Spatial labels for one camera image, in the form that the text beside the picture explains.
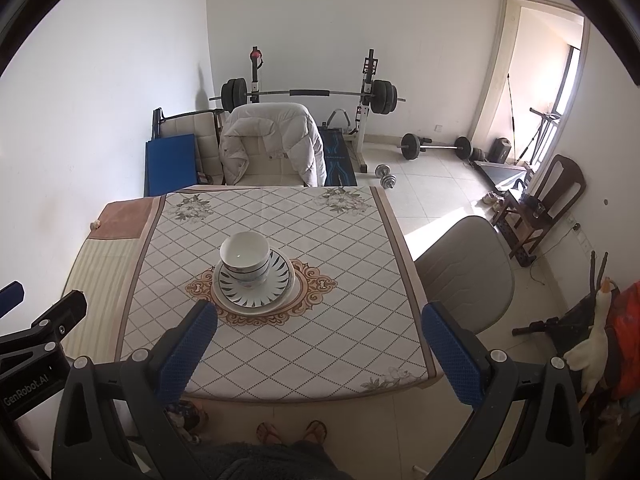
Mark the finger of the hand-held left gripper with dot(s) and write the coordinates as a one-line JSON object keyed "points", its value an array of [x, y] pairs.
{"points": [[65, 312], [11, 300]]}

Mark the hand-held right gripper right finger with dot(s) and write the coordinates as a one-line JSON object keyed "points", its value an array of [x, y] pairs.
{"points": [[452, 355]]}

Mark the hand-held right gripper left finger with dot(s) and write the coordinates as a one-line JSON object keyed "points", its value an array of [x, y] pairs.
{"points": [[187, 355]]}

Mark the white plate pink flowers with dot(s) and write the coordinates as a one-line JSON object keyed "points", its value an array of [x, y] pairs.
{"points": [[250, 313]]}

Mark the blue leaf pattern plate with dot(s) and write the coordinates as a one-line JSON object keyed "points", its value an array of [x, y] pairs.
{"points": [[250, 297]]}

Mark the white bowl dark rim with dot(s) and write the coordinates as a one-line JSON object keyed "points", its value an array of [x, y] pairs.
{"points": [[245, 250]]}

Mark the barbell with black plates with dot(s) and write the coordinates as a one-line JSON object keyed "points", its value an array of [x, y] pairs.
{"points": [[234, 94]]}

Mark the beige striped brown cloth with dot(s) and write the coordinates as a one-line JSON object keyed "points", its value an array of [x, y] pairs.
{"points": [[100, 270]]}

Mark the floral cloth bundle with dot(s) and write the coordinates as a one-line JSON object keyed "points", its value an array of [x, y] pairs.
{"points": [[190, 417]]}

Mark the grey padded chair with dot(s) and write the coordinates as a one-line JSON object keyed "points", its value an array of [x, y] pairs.
{"points": [[465, 270]]}

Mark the person's left foot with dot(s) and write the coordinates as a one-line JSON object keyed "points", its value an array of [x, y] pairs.
{"points": [[269, 432]]}

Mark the person's foot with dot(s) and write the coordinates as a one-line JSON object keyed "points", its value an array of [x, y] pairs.
{"points": [[269, 432], [315, 431]]}

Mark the black kick scooter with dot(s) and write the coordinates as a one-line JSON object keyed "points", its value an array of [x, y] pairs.
{"points": [[570, 327]]}

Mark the flower diamond printed tablecloth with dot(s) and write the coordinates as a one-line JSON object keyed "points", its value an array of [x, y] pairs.
{"points": [[325, 335]]}

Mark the white plush goose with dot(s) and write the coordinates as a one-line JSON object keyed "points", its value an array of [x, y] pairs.
{"points": [[592, 345]]}

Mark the person's right foot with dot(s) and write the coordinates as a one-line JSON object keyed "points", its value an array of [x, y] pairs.
{"points": [[315, 431]]}

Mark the light coloured shoes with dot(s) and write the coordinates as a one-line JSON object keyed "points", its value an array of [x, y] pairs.
{"points": [[492, 198]]}

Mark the pair of black poles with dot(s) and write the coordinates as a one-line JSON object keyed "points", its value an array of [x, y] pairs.
{"points": [[597, 272]]}

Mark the orange red bag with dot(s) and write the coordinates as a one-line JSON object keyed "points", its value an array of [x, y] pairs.
{"points": [[627, 340]]}

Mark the blue folded mat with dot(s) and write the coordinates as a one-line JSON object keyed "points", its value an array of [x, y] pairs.
{"points": [[170, 165]]}

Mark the chrome dumbbell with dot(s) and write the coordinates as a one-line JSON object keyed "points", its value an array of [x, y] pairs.
{"points": [[387, 177]]}

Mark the dark wooden chair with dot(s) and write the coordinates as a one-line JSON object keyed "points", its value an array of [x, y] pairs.
{"points": [[565, 185]]}

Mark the beige padded chair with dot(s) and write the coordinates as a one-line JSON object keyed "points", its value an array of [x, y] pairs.
{"points": [[200, 135], [265, 162]]}

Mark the small black speaker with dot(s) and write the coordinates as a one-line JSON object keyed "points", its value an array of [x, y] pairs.
{"points": [[502, 150]]}

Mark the short floor barbell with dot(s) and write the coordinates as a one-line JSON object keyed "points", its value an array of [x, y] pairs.
{"points": [[411, 146]]}

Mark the blue black bench pad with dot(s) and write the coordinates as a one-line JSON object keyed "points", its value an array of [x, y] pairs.
{"points": [[340, 160]]}

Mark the white puffer jacket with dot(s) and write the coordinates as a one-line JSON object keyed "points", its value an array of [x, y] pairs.
{"points": [[305, 145]]}

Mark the grey exercise machine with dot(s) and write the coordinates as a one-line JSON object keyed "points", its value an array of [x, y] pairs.
{"points": [[542, 130]]}

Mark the hanging resistance band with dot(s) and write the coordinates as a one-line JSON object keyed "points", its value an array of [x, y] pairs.
{"points": [[512, 115]]}

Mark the white weight bench rack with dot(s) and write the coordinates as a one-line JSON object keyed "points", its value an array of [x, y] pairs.
{"points": [[362, 120]]}

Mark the white door frame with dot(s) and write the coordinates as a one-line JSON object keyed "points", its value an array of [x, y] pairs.
{"points": [[495, 60]]}

